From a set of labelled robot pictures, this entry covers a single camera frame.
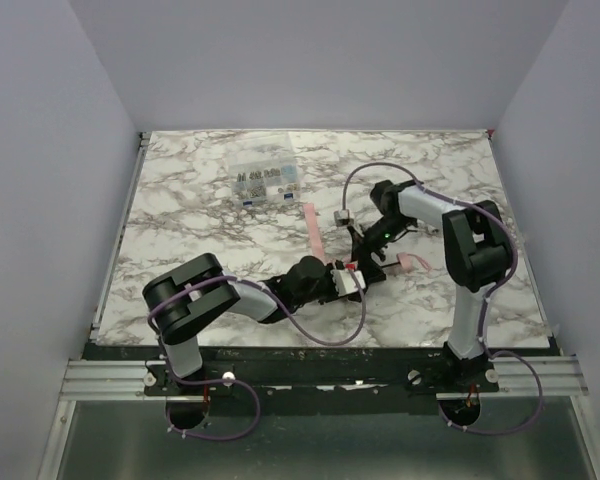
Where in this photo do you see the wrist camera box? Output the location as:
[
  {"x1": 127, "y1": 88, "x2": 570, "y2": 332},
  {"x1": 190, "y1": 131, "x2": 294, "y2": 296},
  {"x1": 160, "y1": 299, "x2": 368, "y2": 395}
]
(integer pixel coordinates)
[
  {"x1": 331, "y1": 268, "x2": 367, "y2": 297},
  {"x1": 333, "y1": 209, "x2": 355, "y2": 227}
]

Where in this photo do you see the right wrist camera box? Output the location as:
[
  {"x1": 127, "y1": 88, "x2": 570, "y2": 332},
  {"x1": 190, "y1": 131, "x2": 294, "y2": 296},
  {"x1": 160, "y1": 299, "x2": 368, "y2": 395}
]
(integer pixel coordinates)
[{"x1": 333, "y1": 209, "x2": 355, "y2": 227}]

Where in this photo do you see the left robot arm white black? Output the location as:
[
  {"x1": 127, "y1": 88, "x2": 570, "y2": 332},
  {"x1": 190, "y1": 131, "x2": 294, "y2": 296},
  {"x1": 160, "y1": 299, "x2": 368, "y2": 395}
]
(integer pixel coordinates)
[{"x1": 142, "y1": 253, "x2": 367, "y2": 380}]

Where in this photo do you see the aluminium frame rail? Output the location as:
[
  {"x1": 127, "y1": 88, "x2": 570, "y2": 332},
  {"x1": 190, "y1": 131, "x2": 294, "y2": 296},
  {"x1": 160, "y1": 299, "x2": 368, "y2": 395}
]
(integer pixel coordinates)
[{"x1": 34, "y1": 357, "x2": 146, "y2": 480}]

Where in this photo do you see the pink folding umbrella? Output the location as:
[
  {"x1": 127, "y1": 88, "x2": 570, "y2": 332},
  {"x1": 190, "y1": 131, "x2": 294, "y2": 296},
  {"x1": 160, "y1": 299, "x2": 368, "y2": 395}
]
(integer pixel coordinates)
[{"x1": 301, "y1": 202, "x2": 433, "y2": 273}]

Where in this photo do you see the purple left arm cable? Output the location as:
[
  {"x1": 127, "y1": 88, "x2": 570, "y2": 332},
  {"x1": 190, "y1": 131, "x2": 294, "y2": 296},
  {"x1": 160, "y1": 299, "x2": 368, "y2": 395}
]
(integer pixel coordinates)
[{"x1": 147, "y1": 272, "x2": 369, "y2": 442}]

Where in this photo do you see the clear plastic organizer box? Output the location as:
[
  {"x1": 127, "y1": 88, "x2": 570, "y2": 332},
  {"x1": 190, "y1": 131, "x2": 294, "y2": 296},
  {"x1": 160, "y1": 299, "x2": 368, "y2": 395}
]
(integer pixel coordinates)
[{"x1": 225, "y1": 131, "x2": 301, "y2": 207}]

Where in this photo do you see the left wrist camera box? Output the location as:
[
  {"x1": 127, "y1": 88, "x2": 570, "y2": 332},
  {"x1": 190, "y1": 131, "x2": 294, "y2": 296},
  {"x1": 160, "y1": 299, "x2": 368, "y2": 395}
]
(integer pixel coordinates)
[{"x1": 331, "y1": 268, "x2": 367, "y2": 297}]

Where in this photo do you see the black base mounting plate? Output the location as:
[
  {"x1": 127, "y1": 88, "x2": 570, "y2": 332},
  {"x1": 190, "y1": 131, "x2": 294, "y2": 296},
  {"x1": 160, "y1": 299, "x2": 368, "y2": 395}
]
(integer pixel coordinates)
[{"x1": 82, "y1": 342, "x2": 511, "y2": 419}]

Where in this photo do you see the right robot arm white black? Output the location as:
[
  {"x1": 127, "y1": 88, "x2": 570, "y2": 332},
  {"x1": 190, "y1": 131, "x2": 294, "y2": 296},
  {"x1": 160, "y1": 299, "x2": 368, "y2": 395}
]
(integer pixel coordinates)
[{"x1": 341, "y1": 180, "x2": 518, "y2": 372}]

